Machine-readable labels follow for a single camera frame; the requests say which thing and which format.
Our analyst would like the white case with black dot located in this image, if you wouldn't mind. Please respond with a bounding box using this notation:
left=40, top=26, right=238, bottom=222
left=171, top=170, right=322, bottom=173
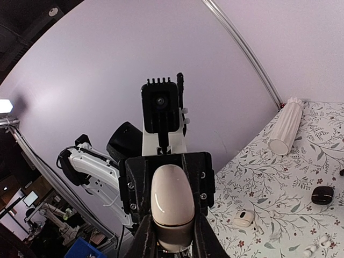
left=233, top=210, right=254, bottom=227

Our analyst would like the floral patterned table mat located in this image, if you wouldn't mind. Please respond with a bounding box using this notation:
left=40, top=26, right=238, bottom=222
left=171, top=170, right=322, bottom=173
left=208, top=102, right=343, bottom=257

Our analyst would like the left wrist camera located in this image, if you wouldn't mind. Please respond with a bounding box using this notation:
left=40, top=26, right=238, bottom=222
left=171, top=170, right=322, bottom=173
left=141, top=77, right=180, bottom=134

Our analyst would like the blue plastic bin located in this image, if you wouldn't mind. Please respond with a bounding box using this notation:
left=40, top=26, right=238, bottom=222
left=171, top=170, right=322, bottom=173
left=64, top=238, right=107, bottom=258

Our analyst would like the left camera black cable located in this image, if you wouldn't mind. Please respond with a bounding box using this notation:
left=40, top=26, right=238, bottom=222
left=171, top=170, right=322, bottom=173
left=176, top=72, right=189, bottom=138

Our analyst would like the white ribbed vase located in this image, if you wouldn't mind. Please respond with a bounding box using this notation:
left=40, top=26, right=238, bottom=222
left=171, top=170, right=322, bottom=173
left=268, top=97, right=303, bottom=156

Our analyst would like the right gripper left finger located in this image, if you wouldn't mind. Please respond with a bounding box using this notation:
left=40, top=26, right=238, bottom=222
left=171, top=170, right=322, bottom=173
left=123, top=214, right=157, bottom=258

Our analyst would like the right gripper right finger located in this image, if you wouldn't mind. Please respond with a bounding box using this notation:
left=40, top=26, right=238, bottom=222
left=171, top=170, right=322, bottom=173
left=192, top=212, right=230, bottom=258

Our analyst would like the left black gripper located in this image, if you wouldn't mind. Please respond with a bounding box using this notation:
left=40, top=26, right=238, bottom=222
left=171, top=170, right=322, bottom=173
left=119, top=152, right=215, bottom=223

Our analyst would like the black round earbud case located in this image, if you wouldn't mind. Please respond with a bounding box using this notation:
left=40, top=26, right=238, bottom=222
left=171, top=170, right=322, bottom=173
left=311, top=186, right=334, bottom=205

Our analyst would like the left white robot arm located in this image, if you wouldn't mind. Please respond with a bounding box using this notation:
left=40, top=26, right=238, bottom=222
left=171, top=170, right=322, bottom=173
left=58, top=121, right=215, bottom=227

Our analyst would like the left aluminium frame post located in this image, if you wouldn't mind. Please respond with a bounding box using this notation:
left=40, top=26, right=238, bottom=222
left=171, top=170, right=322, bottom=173
left=202, top=0, right=284, bottom=110

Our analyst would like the cream earbud charging case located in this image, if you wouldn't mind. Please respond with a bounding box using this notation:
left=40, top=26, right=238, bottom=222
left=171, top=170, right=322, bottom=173
left=150, top=164, right=195, bottom=253

